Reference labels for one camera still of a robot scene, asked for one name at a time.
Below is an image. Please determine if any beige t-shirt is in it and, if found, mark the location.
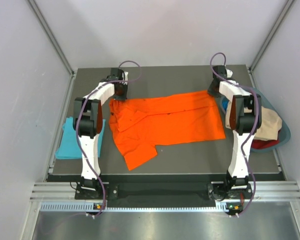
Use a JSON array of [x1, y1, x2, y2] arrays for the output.
[[225, 101, 282, 141]]

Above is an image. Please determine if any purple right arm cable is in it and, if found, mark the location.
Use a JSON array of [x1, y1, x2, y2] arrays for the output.
[[209, 52, 263, 216]]

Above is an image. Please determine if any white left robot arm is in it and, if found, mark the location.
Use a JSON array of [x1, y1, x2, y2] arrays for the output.
[[73, 68, 129, 200]]

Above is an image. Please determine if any blue t-shirt in basket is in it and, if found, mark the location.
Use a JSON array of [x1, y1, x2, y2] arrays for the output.
[[221, 98, 229, 114]]

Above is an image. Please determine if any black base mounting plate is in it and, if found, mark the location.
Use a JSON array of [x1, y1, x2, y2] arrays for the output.
[[74, 181, 254, 208]]

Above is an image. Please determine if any dark red t-shirt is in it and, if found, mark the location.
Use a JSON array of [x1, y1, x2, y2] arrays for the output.
[[251, 139, 280, 150]]

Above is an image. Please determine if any folded light blue t-shirt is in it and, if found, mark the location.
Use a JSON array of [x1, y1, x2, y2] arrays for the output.
[[55, 116, 107, 160]]

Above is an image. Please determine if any blue plastic laundry basket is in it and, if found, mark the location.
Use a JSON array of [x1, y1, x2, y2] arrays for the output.
[[219, 83, 291, 157]]

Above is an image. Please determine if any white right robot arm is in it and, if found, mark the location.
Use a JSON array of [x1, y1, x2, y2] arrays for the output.
[[208, 65, 262, 198]]

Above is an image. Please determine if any grey slotted cable duct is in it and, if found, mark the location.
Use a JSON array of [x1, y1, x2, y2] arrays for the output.
[[40, 202, 239, 213]]

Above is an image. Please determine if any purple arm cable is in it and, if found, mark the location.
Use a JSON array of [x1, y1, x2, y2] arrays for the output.
[[209, 52, 263, 216], [75, 60, 142, 218]]

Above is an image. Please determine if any orange t-shirt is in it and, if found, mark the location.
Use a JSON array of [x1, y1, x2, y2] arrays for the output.
[[109, 90, 226, 171]]

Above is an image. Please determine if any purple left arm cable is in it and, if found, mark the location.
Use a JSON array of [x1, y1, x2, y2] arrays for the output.
[[75, 60, 142, 218]]

